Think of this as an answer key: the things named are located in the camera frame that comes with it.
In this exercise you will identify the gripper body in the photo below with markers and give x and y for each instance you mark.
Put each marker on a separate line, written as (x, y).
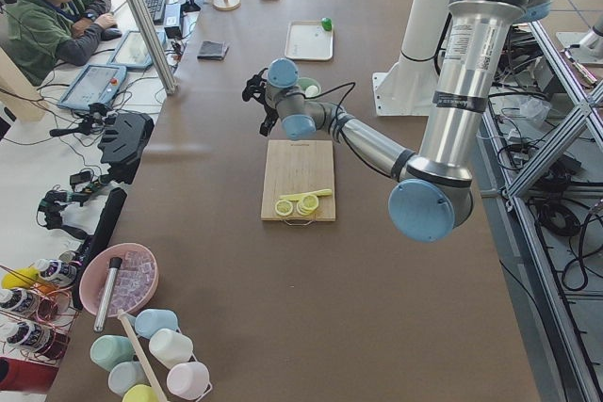
(269, 116)

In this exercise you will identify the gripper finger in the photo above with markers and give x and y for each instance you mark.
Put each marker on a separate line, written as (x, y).
(266, 126)

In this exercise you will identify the white steamed bun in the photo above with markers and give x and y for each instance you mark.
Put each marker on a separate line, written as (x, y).
(312, 91)

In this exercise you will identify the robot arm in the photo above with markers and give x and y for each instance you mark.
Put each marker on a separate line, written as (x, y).
(432, 195)

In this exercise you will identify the mint green bowl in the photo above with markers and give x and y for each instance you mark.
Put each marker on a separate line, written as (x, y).
(305, 82)

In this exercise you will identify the pink bowl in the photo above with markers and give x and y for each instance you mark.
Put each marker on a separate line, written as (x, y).
(136, 282)

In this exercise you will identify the metal tube in bowl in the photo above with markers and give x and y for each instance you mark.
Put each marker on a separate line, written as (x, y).
(115, 264)

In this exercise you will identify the wooden cutting board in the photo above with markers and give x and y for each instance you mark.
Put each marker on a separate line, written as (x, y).
(297, 167)

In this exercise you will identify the green lime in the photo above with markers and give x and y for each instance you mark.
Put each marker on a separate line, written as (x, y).
(327, 24)

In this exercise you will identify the cream rabbit tray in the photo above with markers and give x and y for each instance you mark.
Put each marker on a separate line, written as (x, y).
(309, 41)

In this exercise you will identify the upper lemon slice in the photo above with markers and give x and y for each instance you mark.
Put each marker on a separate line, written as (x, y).
(283, 208)

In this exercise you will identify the lemon slice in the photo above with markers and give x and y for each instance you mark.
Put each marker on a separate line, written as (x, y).
(283, 208)
(307, 206)

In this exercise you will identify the yellow plastic knife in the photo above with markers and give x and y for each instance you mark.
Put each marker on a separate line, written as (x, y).
(298, 196)

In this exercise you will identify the lower lemon slice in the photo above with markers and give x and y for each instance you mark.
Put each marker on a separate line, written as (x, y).
(307, 206)

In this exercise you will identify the grey folded cloth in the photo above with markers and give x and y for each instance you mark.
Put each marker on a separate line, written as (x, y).
(213, 50)

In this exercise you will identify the far blue teach pendant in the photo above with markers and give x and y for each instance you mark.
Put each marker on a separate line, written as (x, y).
(131, 52)

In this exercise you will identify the blue teach pendant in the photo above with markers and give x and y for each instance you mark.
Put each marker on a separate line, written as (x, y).
(131, 52)
(95, 84)

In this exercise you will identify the near blue teach pendant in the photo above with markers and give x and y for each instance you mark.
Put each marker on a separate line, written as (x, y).
(95, 84)

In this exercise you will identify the seated person green jacket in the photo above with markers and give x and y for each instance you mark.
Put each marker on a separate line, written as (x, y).
(43, 32)

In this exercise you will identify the white cup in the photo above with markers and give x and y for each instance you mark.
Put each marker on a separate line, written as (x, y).
(171, 347)

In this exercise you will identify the pink cup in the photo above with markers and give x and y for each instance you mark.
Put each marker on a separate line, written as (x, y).
(189, 380)

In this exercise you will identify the green cup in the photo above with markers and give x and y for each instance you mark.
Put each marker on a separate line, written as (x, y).
(108, 351)

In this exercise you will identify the light blue cup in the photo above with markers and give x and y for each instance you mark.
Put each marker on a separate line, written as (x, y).
(125, 376)

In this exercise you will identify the yellow cup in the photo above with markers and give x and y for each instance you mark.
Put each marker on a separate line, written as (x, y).
(140, 393)

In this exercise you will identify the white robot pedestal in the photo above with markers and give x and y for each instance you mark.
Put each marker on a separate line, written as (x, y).
(407, 88)

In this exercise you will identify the black plastic bracket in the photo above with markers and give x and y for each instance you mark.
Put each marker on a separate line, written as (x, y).
(122, 144)

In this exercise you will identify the aluminium frame post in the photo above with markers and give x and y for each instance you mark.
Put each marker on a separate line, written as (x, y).
(147, 30)

